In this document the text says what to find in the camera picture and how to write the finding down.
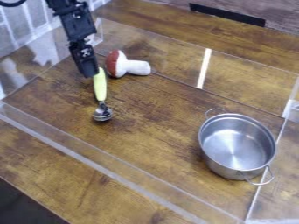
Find stainless steel pot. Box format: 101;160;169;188
198;108;276;186

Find clear acrylic triangle stand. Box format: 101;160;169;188
66;17;105;51

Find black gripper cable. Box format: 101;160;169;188
0;0;27;8

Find red white plush mushroom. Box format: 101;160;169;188
105;50;150;78

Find black bar on table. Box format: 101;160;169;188
189;3;266;27

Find clear acrylic enclosure wall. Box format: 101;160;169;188
0;19;299;224

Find green handled metal spoon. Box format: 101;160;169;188
92;68;112;122

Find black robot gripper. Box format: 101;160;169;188
45;0;98;78

